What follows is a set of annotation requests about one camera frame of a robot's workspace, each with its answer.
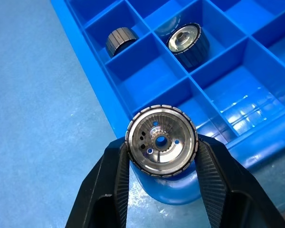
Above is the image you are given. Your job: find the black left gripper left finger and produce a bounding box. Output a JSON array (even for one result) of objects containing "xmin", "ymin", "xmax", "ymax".
[{"xmin": 65, "ymin": 138, "xmax": 134, "ymax": 228}]

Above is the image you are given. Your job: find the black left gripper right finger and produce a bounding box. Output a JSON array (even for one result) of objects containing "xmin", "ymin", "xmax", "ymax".
[{"xmin": 192, "ymin": 135, "xmax": 285, "ymax": 228}]

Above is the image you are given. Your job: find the metal roller with ribbed rim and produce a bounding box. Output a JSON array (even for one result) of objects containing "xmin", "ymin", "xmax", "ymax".
[
  {"xmin": 105, "ymin": 28, "xmax": 140, "ymax": 58},
  {"xmin": 166, "ymin": 22, "xmax": 210, "ymax": 68},
  {"xmin": 124, "ymin": 104, "xmax": 200, "ymax": 179}
]

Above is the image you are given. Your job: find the blue plastic compartment tray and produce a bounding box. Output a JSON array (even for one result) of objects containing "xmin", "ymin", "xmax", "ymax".
[{"xmin": 49, "ymin": 0, "xmax": 285, "ymax": 212}]

